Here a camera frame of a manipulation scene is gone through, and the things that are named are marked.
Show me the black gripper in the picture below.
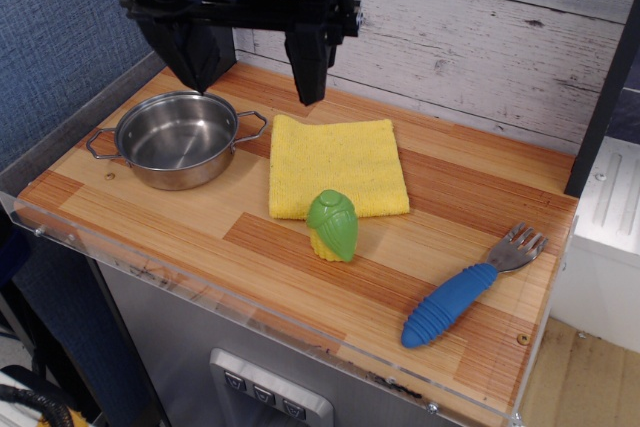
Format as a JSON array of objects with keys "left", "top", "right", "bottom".
[{"left": 121, "top": 0, "right": 362, "bottom": 106}]

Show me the blue handled metal fork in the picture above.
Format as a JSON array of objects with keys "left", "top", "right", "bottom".
[{"left": 400, "top": 223, "right": 548, "bottom": 348}]

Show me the yellow folded towel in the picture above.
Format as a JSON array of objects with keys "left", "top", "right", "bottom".
[{"left": 269, "top": 114, "right": 410, "bottom": 220}]

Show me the stainless steel pot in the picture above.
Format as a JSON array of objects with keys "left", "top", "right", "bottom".
[{"left": 86, "top": 91, "right": 268, "bottom": 191}]

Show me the green yellow toy corn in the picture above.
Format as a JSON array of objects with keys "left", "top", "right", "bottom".
[{"left": 306, "top": 189, "right": 359, "bottom": 262}]

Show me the clear acrylic edge guard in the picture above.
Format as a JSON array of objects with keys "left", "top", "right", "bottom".
[{"left": 3, "top": 185, "right": 576, "bottom": 426}]

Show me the stainless steel cabinet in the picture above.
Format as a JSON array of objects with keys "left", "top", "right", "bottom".
[{"left": 92, "top": 256, "right": 481, "bottom": 427}]

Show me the silver control panel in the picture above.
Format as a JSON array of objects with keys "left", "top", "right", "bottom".
[{"left": 209, "top": 348, "right": 334, "bottom": 426}]

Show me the white appliance at right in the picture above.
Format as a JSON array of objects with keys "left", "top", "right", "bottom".
[{"left": 550, "top": 137, "right": 639, "bottom": 352}]

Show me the black left vertical post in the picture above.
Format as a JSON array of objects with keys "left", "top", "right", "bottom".
[{"left": 213, "top": 27, "right": 237, "bottom": 81}]

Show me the black vertical post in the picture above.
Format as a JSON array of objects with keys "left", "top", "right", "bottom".
[
  {"left": 213, "top": 27, "right": 237, "bottom": 81},
  {"left": 564, "top": 0, "right": 639, "bottom": 198}
]

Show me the black right vertical post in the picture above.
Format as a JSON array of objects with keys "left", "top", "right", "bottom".
[{"left": 564, "top": 0, "right": 639, "bottom": 198}]

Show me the black braided cable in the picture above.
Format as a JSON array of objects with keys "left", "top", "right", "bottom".
[{"left": 0, "top": 382, "right": 76, "bottom": 427}]

